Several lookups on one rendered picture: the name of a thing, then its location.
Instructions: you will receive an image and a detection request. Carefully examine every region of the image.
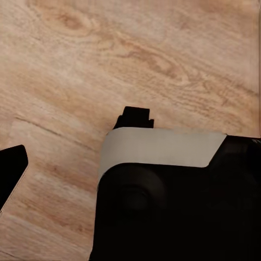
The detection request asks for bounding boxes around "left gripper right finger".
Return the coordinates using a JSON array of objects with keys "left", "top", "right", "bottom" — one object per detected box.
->
[{"left": 244, "top": 144, "right": 261, "bottom": 188}]

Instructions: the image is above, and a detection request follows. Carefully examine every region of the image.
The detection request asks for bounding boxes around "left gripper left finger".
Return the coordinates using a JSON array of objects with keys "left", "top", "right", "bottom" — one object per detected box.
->
[{"left": 0, "top": 145, "right": 28, "bottom": 210}]

